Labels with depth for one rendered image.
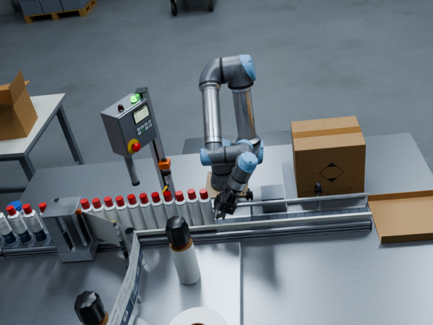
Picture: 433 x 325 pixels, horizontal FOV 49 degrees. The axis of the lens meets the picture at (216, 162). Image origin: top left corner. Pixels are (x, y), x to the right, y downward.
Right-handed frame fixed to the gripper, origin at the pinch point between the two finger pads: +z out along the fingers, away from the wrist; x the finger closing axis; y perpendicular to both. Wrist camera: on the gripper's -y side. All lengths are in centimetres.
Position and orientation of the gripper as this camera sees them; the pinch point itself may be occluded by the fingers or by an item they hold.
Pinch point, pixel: (217, 215)
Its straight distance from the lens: 208.5
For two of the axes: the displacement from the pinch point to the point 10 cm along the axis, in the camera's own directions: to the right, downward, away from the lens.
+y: -0.4, 5.9, -8.1
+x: 9.3, 3.2, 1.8
